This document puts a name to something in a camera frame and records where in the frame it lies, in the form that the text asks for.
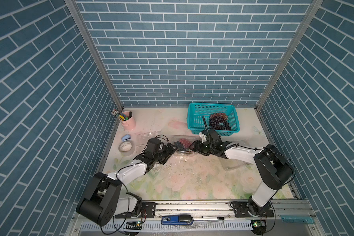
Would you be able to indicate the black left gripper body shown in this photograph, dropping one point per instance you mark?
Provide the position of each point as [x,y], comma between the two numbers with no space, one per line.
[161,156]

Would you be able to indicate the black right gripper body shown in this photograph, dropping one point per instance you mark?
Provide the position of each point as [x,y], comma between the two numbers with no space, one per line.
[203,149]

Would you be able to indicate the clear clamshell container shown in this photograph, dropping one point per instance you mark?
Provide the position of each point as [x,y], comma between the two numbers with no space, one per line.
[186,151]
[142,138]
[236,161]

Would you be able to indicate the red grape bunch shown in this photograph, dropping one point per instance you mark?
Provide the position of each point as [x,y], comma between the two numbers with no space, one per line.
[187,143]

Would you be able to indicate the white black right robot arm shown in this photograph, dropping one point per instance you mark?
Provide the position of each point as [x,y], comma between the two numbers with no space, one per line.
[274,168]

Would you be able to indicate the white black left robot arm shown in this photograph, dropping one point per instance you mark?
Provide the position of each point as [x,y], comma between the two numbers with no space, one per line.
[101,199]

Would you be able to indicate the dark grape bunch in basket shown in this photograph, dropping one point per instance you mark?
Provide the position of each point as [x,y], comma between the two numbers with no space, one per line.
[219,121]

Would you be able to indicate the tape roll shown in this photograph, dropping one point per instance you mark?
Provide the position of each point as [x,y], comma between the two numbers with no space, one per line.
[126,148]

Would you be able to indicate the teal plastic basket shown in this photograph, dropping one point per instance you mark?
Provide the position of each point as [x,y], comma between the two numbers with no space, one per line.
[199,113]

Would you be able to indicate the small blue stapler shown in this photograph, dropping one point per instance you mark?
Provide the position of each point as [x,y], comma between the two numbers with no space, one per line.
[126,137]

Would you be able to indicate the pink pen cup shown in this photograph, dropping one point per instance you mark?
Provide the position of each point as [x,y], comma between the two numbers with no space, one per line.
[129,122]

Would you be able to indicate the blue black handheld device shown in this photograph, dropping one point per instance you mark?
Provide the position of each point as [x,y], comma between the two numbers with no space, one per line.
[177,220]

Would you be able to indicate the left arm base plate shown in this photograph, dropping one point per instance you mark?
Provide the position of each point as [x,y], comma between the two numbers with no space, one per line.
[145,209]

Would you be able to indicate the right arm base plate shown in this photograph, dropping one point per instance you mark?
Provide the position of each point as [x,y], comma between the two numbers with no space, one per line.
[247,209]

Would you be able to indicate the teal metal bracket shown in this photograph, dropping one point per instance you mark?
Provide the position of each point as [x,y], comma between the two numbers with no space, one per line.
[297,219]

